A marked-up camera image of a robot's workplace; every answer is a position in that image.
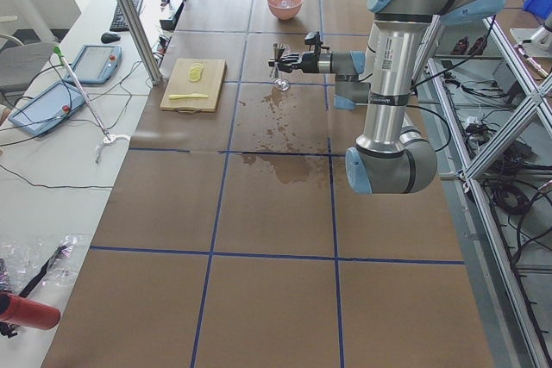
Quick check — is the near blue teach pendant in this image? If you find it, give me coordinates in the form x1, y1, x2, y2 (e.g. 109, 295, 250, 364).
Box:
8, 81, 85, 136

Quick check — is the crumpled plastic bag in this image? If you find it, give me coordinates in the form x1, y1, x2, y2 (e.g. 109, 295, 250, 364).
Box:
1, 234, 91, 295

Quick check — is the clear wine glass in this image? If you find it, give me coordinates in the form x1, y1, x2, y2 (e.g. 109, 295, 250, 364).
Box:
273, 76, 291, 91

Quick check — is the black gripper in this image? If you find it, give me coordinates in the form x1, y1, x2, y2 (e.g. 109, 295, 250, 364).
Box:
269, 51, 332, 73

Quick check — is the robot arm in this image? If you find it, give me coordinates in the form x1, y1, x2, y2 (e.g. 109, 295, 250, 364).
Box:
269, 0, 506, 194

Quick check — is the front lemon slice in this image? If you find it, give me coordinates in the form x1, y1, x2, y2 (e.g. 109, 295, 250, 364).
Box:
188, 72, 202, 83

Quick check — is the grey office chair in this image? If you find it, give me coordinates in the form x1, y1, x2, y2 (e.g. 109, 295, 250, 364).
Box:
1, 42, 58, 96

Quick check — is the bamboo cutting board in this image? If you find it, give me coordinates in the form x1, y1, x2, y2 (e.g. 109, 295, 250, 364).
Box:
160, 59, 226, 113

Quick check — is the white pole with green tip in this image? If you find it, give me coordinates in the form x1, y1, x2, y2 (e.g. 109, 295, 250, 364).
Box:
53, 46, 130, 165

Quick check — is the red bottle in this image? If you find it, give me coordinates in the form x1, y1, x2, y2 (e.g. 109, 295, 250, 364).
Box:
1, 292, 61, 330

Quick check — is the steel cocktail jigger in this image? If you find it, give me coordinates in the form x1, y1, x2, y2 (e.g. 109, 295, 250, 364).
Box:
269, 43, 288, 79

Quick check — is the yellow plastic knife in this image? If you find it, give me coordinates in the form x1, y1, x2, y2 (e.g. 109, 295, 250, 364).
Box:
168, 93, 210, 100

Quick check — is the far blue teach pendant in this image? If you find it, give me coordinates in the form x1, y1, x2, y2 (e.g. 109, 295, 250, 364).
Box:
71, 45, 122, 85

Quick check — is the black keyboard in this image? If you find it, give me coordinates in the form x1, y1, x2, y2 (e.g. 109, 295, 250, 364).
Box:
109, 0, 146, 33

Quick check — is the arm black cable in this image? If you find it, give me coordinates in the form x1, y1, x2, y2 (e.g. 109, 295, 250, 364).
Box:
405, 14, 458, 153

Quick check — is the blue teach pendant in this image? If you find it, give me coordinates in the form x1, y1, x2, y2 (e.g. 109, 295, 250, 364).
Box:
8, 81, 85, 136
71, 45, 122, 85

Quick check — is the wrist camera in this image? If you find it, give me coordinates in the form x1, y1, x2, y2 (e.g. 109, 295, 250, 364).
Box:
304, 31, 323, 54

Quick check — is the pile of ice cubes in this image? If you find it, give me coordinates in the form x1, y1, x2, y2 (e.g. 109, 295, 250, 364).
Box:
275, 0, 297, 9

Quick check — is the black computer mouse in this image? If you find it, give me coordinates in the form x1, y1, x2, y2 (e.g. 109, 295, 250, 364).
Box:
100, 32, 121, 44

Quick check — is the pink bowl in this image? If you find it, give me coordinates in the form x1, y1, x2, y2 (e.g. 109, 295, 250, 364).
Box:
267, 0, 303, 21

